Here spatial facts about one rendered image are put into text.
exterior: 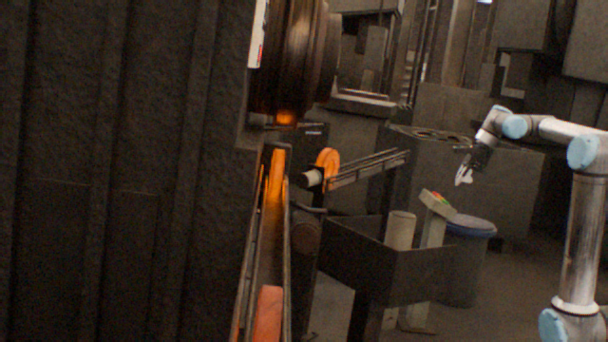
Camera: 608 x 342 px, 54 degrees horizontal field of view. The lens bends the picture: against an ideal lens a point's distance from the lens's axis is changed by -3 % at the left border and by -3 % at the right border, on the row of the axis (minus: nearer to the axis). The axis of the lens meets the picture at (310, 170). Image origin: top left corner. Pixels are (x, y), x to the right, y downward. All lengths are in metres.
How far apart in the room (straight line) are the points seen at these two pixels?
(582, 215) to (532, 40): 3.45
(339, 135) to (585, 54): 2.04
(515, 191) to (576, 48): 1.32
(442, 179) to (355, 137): 0.81
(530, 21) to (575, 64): 0.59
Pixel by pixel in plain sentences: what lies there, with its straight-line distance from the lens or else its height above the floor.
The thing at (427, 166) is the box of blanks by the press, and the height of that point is 0.56.
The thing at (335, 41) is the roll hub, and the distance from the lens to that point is 1.81.
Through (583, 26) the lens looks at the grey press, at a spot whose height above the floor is 1.72.
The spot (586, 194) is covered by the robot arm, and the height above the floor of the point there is 0.83.
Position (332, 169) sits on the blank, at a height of 0.70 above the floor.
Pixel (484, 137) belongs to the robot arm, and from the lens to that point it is 2.66.
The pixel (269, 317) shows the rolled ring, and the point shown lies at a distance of 0.86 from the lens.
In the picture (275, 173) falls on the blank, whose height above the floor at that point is 0.75.
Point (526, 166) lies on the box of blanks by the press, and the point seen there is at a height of 0.64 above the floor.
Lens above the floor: 1.09
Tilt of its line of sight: 10 degrees down
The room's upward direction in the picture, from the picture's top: 9 degrees clockwise
